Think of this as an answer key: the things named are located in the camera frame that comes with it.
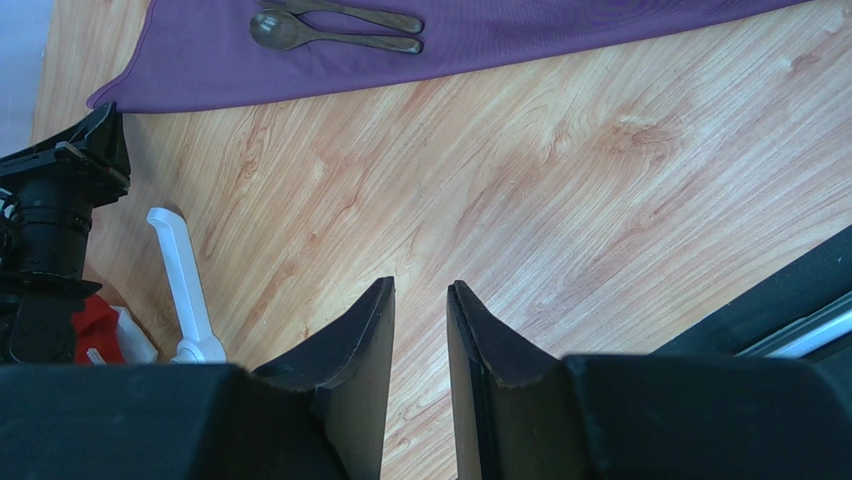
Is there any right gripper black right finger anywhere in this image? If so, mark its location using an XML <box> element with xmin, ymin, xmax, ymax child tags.
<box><xmin>447</xmin><ymin>280</ymin><xmax>573</xmax><ymax>479</ymax></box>

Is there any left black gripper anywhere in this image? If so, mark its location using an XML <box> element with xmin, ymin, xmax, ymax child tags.
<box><xmin>1</xmin><ymin>103</ymin><xmax>131</xmax><ymax>300</ymax></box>

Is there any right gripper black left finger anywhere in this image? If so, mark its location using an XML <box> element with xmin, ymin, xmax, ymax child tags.
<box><xmin>254</xmin><ymin>277</ymin><xmax>395</xmax><ymax>479</ymax></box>

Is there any purple cloth napkin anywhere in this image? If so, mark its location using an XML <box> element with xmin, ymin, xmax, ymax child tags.
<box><xmin>87</xmin><ymin>0</ymin><xmax>787</xmax><ymax>114</ymax></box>

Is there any dark wooden fork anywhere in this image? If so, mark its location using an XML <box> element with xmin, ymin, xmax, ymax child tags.
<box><xmin>257</xmin><ymin>0</ymin><xmax>425</xmax><ymax>34</ymax></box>

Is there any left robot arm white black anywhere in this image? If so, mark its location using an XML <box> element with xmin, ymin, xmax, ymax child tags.
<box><xmin>1</xmin><ymin>103</ymin><xmax>131</xmax><ymax>364</ymax></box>

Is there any red garment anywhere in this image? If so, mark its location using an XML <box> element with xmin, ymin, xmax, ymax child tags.
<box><xmin>71</xmin><ymin>295</ymin><xmax>126</xmax><ymax>365</ymax></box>

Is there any white grey clothes rack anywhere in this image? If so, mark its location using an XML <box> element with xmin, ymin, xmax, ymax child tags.
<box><xmin>146</xmin><ymin>207</ymin><xmax>227</xmax><ymax>364</ymax></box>

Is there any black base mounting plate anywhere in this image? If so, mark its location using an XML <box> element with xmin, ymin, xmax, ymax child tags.
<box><xmin>654</xmin><ymin>227</ymin><xmax>851</xmax><ymax>356</ymax></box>

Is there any aluminium frame rail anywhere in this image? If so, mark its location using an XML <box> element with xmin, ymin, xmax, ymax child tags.
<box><xmin>736</xmin><ymin>292</ymin><xmax>851</xmax><ymax>358</ymax></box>

